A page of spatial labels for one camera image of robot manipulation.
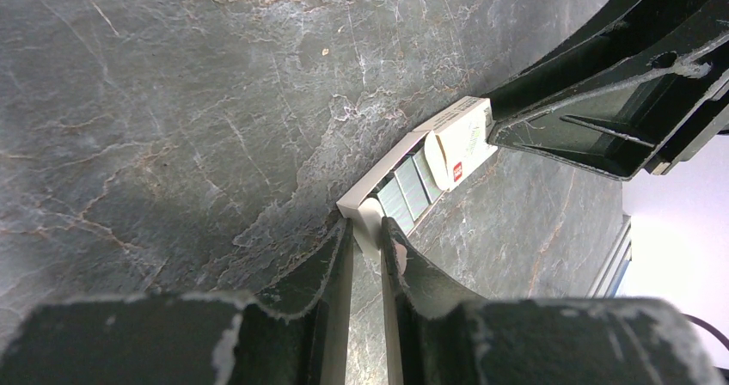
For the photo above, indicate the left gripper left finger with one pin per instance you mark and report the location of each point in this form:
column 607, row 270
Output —
column 296, row 332

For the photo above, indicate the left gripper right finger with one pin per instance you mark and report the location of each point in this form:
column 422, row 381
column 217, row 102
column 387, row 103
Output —
column 440, row 332

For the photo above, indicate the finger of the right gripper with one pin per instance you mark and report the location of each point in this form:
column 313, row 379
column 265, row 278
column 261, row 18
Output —
column 650, row 111
column 620, row 29

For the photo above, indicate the staple box grey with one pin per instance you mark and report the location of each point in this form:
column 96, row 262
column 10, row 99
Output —
column 400, row 186

